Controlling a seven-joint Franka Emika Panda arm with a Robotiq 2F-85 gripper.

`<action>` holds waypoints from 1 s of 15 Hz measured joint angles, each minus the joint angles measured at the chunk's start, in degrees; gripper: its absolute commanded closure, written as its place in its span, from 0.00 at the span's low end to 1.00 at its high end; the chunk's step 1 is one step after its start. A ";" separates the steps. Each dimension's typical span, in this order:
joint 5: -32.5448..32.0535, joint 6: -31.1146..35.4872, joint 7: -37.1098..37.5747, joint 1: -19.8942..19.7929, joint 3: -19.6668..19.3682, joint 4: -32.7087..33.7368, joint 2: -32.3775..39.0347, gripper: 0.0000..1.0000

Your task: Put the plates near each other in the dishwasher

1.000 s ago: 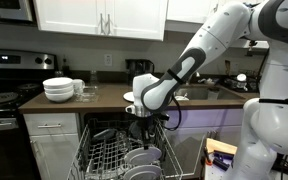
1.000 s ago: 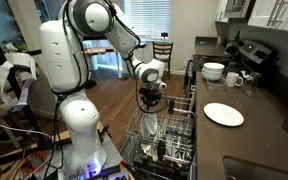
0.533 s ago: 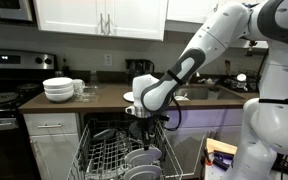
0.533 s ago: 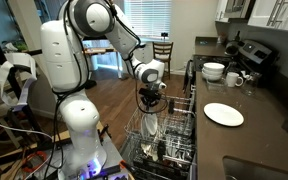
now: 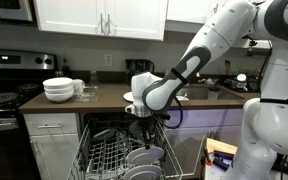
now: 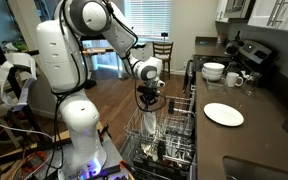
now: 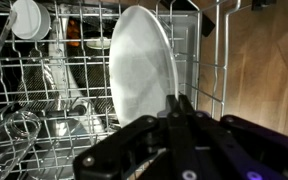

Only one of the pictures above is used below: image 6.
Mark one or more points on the white mug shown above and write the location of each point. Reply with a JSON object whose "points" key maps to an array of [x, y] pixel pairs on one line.
{"points": [[232, 80]]}

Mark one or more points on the black kitchen utensil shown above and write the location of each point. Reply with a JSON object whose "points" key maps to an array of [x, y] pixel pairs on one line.
{"points": [[171, 106]]}

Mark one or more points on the stainless microwave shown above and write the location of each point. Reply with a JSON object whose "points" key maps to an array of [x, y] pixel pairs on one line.
{"points": [[237, 7]]}

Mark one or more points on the wooden desk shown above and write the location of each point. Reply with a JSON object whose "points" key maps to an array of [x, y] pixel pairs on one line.
{"points": [[97, 51]]}

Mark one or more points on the black bowl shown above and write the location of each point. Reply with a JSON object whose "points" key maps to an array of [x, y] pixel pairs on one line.
{"points": [[161, 150]]}

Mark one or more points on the white bowl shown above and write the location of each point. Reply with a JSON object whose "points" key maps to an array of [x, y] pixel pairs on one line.
{"points": [[212, 79], [214, 66], [212, 75]]}

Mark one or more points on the black stainless stove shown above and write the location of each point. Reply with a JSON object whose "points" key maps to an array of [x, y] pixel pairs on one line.
{"points": [[257, 51]]}

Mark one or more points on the white window blinds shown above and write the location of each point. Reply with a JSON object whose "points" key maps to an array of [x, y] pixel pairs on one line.
{"points": [[147, 18]]}

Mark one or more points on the tall clear glass jar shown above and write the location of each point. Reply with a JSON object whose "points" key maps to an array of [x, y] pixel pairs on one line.
{"points": [[251, 85]]}

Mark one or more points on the clear glass dish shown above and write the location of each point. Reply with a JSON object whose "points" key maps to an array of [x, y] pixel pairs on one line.
{"points": [[216, 88]]}

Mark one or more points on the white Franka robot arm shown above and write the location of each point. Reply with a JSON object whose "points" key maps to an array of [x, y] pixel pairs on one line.
{"points": [[67, 56]]}

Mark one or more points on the stainless kitchen sink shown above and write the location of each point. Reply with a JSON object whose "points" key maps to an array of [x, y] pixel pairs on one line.
{"points": [[257, 171]]}

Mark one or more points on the white cabinet beside microwave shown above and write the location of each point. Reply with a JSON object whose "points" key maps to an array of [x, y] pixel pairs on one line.
{"points": [[221, 10]]}

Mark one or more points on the wooden chair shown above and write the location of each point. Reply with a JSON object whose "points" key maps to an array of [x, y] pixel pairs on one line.
{"points": [[163, 50]]}

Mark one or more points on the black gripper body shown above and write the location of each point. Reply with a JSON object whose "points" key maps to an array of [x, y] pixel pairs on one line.
{"points": [[149, 99]]}

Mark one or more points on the dark bottle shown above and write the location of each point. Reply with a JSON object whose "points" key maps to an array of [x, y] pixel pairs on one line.
{"points": [[238, 36]]}

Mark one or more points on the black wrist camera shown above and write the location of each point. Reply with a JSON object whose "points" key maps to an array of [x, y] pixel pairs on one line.
{"points": [[148, 89]]}

